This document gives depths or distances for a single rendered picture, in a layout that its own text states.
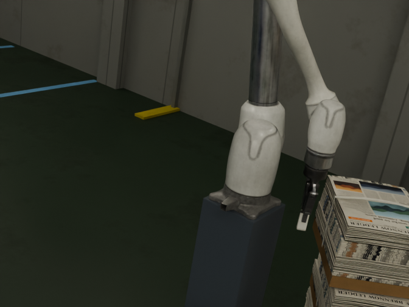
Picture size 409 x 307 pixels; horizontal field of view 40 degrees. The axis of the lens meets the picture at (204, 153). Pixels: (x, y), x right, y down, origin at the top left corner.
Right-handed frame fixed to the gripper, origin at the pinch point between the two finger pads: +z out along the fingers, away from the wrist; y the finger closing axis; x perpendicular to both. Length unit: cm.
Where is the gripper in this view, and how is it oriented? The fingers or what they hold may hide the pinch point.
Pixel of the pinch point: (303, 220)
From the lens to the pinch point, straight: 193.8
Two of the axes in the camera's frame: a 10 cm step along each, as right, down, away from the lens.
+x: -9.9, -1.7, 0.1
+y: 0.7, -3.7, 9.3
